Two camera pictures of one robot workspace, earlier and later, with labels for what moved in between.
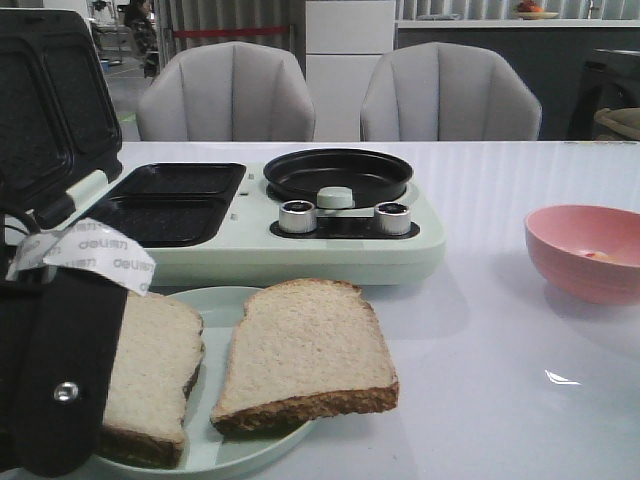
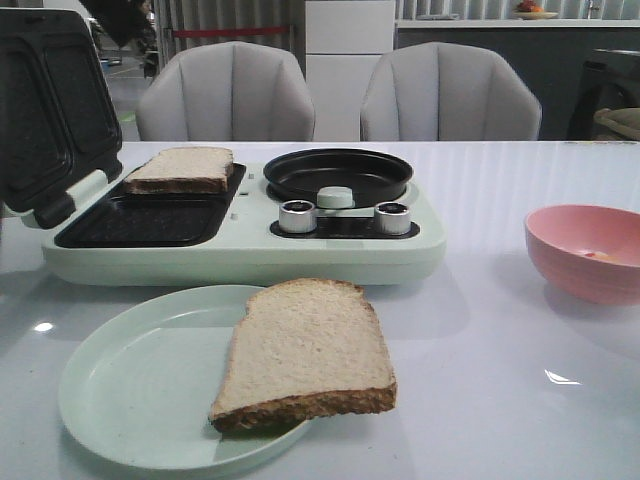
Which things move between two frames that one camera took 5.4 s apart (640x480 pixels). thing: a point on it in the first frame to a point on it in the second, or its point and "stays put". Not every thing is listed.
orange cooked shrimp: x=601 y=256 stays put
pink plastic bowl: x=559 y=236 stays put
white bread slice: x=303 y=349 stays put
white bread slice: x=159 y=351 to x=184 y=170
